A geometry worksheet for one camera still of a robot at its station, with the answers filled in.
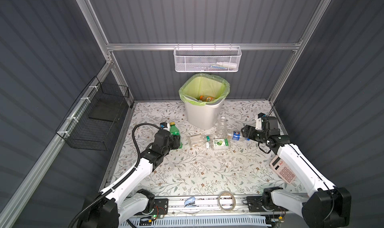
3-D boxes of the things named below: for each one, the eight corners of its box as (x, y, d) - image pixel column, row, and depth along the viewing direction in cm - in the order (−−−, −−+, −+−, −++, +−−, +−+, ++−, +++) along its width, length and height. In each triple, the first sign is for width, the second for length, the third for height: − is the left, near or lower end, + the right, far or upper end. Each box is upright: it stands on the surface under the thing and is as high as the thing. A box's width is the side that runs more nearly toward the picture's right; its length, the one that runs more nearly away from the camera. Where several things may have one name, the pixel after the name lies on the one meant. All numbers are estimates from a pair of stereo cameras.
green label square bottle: (213, 150, 95) (213, 147, 92) (212, 141, 99) (212, 138, 96) (229, 150, 95) (230, 147, 92) (228, 141, 99) (229, 138, 96)
